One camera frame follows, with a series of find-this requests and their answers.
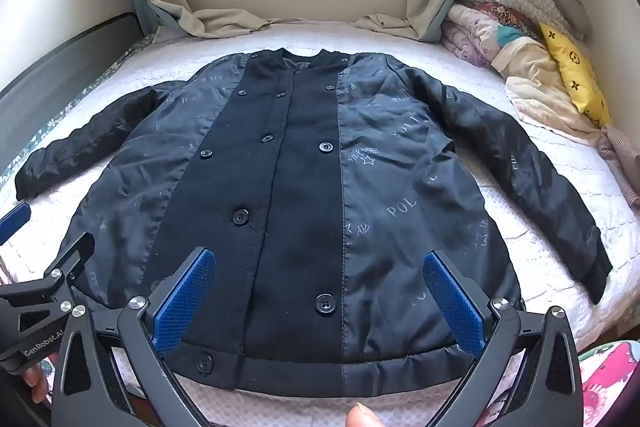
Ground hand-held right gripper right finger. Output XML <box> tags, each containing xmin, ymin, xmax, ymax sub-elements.
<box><xmin>422</xmin><ymin>249</ymin><xmax>583</xmax><ymax>427</ymax></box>

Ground white quilted bed sheet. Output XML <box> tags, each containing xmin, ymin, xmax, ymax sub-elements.
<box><xmin>0</xmin><ymin>21</ymin><xmax>640</xmax><ymax>427</ymax></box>

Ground black buttoned jacket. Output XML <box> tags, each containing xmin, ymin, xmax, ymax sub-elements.
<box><xmin>14</xmin><ymin>48</ymin><xmax>615</xmax><ymax>392</ymax></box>

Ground person's right hand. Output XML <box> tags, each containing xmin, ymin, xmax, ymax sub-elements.
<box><xmin>345</xmin><ymin>402</ymin><xmax>383</xmax><ymax>427</ymax></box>

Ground person's pink patterned pajamas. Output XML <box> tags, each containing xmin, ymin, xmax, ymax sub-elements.
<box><xmin>575</xmin><ymin>339</ymin><xmax>640</xmax><ymax>427</ymax></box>

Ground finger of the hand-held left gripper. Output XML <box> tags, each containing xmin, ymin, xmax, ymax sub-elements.
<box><xmin>44</xmin><ymin>232</ymin><xmax>96</xmax><ymax>294</ymax></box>
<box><xmin>0</xmin><ymin>202</ymin><xmax>32</xmax><ymax>249</ymax></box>

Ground pink floral quilt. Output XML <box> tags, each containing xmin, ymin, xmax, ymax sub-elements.
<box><xmin>444</xmin><ymin>2</ymin><xmax>532</xmax><ymax>68</ymax></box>

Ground yellow patterned pillow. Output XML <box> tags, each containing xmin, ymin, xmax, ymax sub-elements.
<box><xmin>540</xmin><ymin>23</ymin><xmax>614</xmax><ymax>128</ymax></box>

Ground person's left hand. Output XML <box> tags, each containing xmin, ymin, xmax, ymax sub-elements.
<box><xmin>22</xmin><ymin>364</ymin><xmax>53</xmax><ymax>405</ymax></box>

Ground cream blanket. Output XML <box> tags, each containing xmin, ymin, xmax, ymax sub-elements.
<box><xmin>492</xmin><ymin>34</ymin><xmax>610</xmax><ymax>148</ymax></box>

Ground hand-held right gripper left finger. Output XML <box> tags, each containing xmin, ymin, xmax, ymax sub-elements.
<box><xmin>52</xmin><ymin>246</ymin><xmax>217</xmax><ymax>427</ymax></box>

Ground brown striped cloth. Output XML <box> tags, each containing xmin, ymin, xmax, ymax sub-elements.
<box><xmin>597</xmin><ymin>124</ymin><xmax>640</xmax><ymax>208</ymax></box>

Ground teal cloth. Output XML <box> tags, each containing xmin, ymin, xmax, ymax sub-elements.
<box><xmin>492</xmin><ymin>27</ymin><xmax>527</xmax><ymax>52</ymax></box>

